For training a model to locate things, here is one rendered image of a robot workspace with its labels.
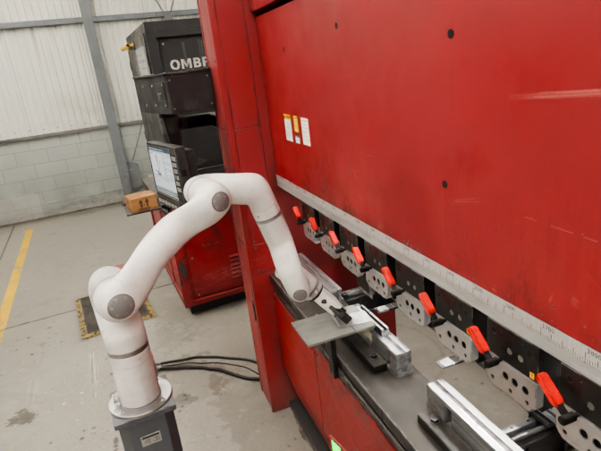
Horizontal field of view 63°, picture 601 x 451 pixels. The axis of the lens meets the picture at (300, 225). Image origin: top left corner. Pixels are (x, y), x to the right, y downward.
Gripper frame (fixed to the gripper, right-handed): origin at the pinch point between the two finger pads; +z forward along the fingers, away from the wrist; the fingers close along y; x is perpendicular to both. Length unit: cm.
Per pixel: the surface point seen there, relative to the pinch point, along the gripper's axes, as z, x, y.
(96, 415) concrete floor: -4, 165, 124
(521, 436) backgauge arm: 33, -14, -59
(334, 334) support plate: -1.6, 6.3, -7.0
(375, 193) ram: -32, -38, -18
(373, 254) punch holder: -16.4, -23.9, -14.7
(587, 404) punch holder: -9, -29, -94
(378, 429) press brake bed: 19.5, 17.5, -31.1
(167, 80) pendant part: -98, -20, 95
